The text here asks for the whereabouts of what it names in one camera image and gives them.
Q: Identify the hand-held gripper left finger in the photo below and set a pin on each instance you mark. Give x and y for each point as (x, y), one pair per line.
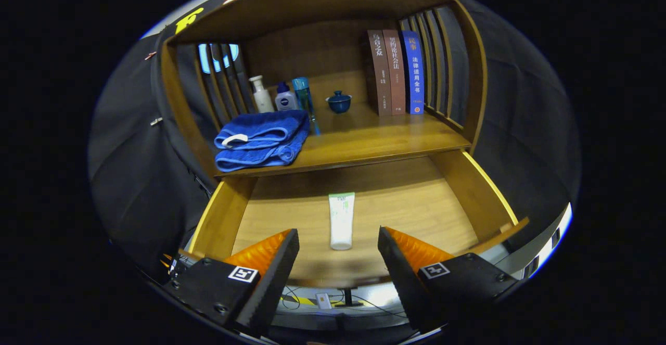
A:
(270, 282)

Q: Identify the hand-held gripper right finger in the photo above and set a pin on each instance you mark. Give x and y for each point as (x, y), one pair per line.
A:
(403, 282)

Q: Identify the wooden drawer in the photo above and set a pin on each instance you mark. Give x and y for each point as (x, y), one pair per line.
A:
(406, 204)

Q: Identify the white tube with green print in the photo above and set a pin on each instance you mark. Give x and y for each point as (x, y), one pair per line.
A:
(342, 225)

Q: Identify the wooden countertop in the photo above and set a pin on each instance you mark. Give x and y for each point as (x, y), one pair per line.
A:
(374, 142)

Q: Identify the wooden cabinet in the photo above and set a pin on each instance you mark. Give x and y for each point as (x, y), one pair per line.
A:
(312, 48)

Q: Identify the white power adapter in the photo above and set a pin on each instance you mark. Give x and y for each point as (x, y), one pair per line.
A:
(323, 301)

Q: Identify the folded blue towel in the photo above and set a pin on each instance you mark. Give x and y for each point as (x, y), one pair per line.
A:
(260, 126)

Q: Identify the black backdrop cloth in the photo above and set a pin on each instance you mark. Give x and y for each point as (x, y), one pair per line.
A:
(130, 178)

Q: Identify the white bottle with blue cap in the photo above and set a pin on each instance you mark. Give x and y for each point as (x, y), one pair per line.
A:
(286, 101)

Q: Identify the white pump bottle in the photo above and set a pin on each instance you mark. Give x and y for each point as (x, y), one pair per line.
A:
(263, 100)

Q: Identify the blue lidded teacup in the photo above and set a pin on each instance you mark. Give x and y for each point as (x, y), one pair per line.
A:
(339, 104)

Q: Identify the translucent blue bottle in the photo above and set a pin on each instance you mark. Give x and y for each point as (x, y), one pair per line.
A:
(302, 92)

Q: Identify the reddish brown book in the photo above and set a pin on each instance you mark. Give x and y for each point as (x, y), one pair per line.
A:
(396, 74)

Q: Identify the blue book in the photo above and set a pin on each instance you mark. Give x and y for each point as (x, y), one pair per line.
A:
(414, 74)

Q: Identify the dark brown book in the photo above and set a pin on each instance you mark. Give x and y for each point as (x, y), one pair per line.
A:
(380, 74)

